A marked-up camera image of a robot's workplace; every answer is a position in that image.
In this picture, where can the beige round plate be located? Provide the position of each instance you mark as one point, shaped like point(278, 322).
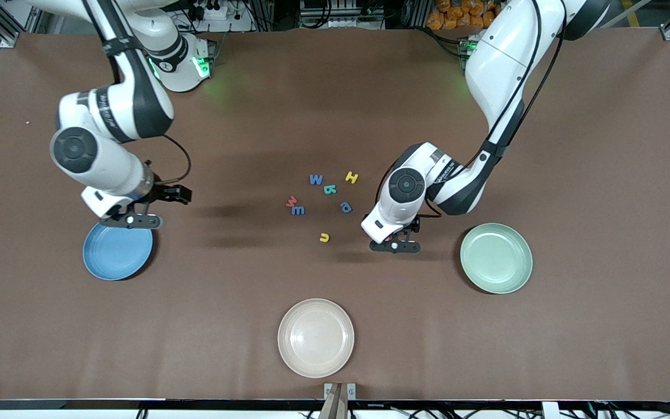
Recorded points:
point(316, 337)

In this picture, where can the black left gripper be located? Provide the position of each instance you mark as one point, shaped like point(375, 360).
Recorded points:
point(416, 226)

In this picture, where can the brown table cover sheet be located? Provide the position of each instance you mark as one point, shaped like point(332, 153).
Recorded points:
point(335, 116)

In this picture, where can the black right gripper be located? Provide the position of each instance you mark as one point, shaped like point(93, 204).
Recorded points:
point(163, 193)

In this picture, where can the yellow foam letter H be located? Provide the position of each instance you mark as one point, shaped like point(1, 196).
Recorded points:
point(351, 177)

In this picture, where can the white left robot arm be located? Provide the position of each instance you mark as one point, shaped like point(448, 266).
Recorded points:
point(498, 70)

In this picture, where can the red foam lowercase letter w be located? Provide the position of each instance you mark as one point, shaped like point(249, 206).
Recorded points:
point(292, 202)

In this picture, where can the pile of orange objects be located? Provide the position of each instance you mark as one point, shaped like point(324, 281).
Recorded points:
point(445, 20)

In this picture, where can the white power strip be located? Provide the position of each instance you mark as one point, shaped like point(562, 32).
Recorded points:
point(224, 26)

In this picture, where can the blue round plate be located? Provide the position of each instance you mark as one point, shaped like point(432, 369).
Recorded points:
point(117, 256)

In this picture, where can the blue foam lowercase letter m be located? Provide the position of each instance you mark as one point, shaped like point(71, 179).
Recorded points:
point(298, 210)

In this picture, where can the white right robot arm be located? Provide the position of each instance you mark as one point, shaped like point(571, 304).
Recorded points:
point(108, 110)

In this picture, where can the blue foam capital letter W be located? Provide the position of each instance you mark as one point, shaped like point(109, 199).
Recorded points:
point(316, 180)

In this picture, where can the green round plate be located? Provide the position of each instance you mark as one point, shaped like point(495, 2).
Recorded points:
point(496, 259)

